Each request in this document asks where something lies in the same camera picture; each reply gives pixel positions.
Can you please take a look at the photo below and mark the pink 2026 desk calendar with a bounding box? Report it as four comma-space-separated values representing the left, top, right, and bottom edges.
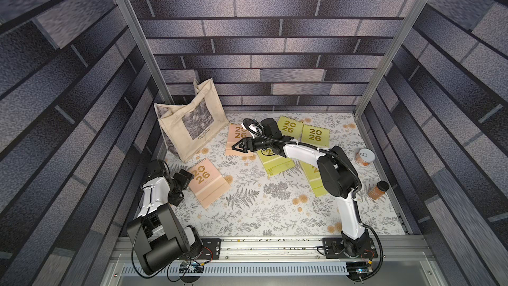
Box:
189, 158, 231, 209

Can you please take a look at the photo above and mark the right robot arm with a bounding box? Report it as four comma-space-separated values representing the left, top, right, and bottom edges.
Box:
232, 118, 372, 258

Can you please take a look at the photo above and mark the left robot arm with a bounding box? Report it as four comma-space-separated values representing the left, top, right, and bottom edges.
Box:
127, 160, 203, 279

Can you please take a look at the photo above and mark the cream canvas tote bag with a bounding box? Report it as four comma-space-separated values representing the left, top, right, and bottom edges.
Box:
154, 79, 230, 162

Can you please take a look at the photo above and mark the brown bottle black cap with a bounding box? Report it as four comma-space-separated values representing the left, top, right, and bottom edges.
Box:
368, 181, 390, 201

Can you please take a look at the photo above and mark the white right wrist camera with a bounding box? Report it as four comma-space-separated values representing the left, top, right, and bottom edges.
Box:
242, 118, 263, 138

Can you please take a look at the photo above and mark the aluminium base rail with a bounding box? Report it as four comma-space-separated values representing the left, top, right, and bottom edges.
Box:
112, 235, 437, 265

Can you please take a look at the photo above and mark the right aluminium frame post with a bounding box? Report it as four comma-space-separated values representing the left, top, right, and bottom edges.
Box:
353, 0, 429, 119

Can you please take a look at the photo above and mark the aluminium frame post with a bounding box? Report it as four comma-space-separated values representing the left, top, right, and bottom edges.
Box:
115, 0, 174, 105
353, 0, 429, 119

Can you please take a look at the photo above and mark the left aluminium frame post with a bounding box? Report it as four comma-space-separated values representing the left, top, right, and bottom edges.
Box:
115, 0, 174, 105

